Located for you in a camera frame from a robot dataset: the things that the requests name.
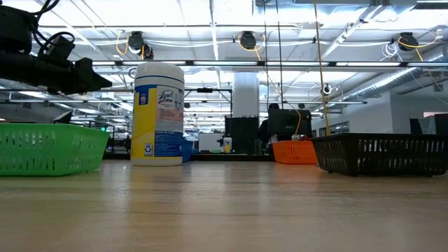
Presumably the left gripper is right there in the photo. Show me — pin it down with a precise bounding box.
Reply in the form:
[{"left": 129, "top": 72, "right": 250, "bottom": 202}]
[{"left": 20, "top": 54, "right": 113, "bottom": 95}]

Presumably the Lysol wipes canister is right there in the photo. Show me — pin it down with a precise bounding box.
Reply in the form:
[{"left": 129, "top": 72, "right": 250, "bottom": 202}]
[{"left": 130, "top": 62, "right": 186, "bottom": 167}]

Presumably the green plastic basket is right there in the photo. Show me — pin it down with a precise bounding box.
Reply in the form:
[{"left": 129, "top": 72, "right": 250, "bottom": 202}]
[{"left": 0, "top": 122, "right": 111, "bottom": 177}]

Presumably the white screen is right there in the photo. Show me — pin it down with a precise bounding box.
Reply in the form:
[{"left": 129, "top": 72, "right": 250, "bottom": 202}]
[{"left": 198, "top": 132, "right": 225, "bottom": 153}]

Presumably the white pillar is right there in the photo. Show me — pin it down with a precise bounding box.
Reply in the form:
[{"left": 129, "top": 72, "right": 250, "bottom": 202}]
[{"left": 232, "top": 72, "right": 260, "bottom": 118}]

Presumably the black cabinet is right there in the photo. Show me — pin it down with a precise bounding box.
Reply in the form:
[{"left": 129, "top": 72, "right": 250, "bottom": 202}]
[{"left": 224, "top": 116, "right": 260, "bottom": 155}]

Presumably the person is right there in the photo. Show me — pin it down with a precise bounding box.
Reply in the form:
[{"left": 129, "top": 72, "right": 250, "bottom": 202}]
[{"left": 258, "top": 102, "right": 281, "bottom": 150}]

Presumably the black monitor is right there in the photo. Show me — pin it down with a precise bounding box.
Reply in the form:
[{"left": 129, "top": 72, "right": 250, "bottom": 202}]
[{"left": 267, "top": 108, "right": 313, "bottom": 138}]

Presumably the orange plastic basket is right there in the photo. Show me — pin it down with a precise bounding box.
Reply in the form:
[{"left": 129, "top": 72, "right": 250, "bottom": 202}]
[{"left": 272, "top": 139, "right": 319, "bottom": 165}]

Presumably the black plastic basket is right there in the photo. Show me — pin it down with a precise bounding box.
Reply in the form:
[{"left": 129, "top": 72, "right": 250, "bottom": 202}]
[{"left": 309, "top": 132, "right": 448, "bottom": 177}]

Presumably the dark monitor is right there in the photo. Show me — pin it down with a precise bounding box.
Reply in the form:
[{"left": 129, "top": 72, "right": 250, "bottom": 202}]
[{"left": 434, "top": 113, "right": 448, "bottom": 134}]

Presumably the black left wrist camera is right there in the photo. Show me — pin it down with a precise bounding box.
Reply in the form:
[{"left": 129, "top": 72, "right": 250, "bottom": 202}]
[{"left": 36, "top": 31, "right": 76, "bottom": 69}]

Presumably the black ceiling cord reel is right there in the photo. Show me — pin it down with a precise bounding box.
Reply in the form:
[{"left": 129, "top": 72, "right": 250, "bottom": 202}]
[
  {"left": 239, "top": 30, "right": 258, "bottom": 50},
  {"left": 127, "top": 30, "right": 155, "bottom": 60},
  {"left": 398, "top": 31, "right": 419, "bottom": 52}
]

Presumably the black stand frame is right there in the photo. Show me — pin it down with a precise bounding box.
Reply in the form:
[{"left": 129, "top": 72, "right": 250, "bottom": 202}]
[{"left": 184, "top": 87, "right": 234, "bottom": 155}]

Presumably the thin black hanging cable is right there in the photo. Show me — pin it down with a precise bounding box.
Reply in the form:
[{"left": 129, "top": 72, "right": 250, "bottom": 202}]
[{"left": 262, "top": 0, "right": 270, "bottom": 109}]

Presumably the thin yellow reel cable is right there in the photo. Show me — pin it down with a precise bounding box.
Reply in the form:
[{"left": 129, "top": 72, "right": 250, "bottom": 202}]
[{"left": 237, "top": 34, "right": 302, "bottom": 137}]

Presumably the thick yellow hanging cable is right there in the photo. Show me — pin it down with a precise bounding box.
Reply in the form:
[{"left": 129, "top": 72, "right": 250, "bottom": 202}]
[{"left": 312, "top": 0, "right": 332, "bottom": 136}]

